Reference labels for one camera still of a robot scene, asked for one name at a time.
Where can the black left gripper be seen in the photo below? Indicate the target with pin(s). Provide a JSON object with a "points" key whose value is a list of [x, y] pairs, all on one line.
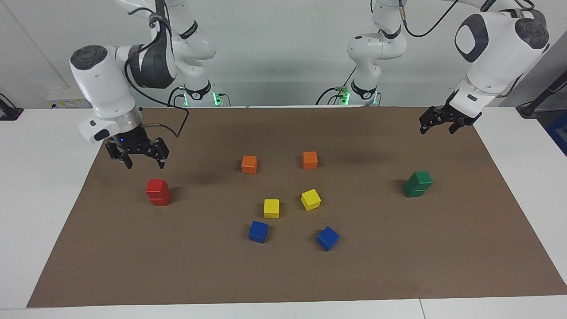
{"points": [[460, 113]]}

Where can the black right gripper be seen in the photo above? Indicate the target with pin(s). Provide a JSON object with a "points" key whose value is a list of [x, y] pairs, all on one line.
{"points": [[130, 141]]}

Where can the red wooden block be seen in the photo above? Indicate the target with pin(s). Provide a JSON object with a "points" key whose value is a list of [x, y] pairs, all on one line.
{"points": [[157, 187], [160, 200]]}

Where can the green wooden block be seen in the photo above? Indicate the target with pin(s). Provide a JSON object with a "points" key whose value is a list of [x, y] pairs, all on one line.
{"points": [[413, 192], [421, 178]]}

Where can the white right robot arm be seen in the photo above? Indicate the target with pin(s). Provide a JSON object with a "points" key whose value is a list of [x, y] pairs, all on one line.
{"points": [[102, 84]]}

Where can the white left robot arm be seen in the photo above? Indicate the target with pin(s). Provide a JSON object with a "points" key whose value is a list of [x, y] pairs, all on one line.
{"points": [[496, 48]]}

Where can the black stand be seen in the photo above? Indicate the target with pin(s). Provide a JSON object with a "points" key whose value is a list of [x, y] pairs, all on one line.
{"points": [[529, 108]]}

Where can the brown table mat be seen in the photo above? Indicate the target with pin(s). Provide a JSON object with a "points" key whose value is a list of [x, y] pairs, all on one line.
{"points": [[133, 248]]}

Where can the orange wooden block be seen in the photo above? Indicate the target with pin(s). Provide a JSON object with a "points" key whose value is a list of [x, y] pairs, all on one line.
{"points": [[249, 165], [310, 160]]}

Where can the blue crate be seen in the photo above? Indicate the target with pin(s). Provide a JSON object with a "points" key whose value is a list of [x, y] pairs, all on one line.
{"points": [[559, 133]]}

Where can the blue wooden block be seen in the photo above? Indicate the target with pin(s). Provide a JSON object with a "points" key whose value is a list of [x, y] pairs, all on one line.
{"points": [[327, 239], [258, 232]]}

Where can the yellow wooden block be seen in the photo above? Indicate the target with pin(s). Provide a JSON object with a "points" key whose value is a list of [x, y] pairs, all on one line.
{"points": [[271, 209], [310, 200]]}

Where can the black table clamp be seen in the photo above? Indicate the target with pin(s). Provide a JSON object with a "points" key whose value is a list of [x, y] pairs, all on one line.
{"points": [[9, 113]]}

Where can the white wall box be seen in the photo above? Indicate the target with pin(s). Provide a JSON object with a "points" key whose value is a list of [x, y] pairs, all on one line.
{"points": [[62, 98]]}

